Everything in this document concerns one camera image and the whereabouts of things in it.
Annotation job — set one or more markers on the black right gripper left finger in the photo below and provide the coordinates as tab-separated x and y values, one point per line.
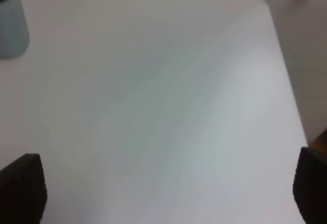
23	190

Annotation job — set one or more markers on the teal plastic cup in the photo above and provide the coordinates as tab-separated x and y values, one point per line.
15	37

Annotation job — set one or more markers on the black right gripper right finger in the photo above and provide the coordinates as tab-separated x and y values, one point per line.
309	185

